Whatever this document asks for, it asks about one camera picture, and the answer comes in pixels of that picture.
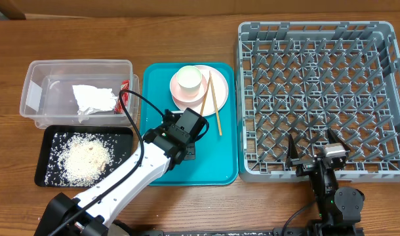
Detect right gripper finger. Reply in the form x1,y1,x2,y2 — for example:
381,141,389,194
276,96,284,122
287,134,299,160
327,128,351,151

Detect wooden chopstick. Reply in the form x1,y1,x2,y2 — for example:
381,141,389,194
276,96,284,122
200,72,212,116
209,71,222,136

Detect pale green paper cup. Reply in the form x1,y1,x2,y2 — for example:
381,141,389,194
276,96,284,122
176,66,202,96

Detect red snack wrapper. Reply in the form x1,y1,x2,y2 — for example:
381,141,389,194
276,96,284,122
114,80,130,114

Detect white napkin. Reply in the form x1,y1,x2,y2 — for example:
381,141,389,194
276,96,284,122
72,85,118,123

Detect white rice leftovers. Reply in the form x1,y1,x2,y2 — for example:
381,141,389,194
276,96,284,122
43,132,132,187

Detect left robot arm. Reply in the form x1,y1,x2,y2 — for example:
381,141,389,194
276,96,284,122
35,108,208,235

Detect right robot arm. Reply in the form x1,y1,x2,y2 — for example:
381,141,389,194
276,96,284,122
281,128,365,235

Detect grey dishwasher rack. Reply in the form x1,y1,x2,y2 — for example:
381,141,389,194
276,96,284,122
236,21,400,182

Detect teal serving tray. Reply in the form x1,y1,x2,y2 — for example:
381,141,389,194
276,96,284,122
140,62,238,186

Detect large pink plate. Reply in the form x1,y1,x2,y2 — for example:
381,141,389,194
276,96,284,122
172,64,229,116

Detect small pink plate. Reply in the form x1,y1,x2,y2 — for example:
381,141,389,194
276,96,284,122
170,73,207,103

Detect black plastic tray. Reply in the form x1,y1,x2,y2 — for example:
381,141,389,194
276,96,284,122
34,125,133,187

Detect clear plastic storage bin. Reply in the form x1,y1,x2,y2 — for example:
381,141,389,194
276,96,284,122
19,59,140,128

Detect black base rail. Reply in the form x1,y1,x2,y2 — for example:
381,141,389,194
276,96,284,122
124,227,365,236

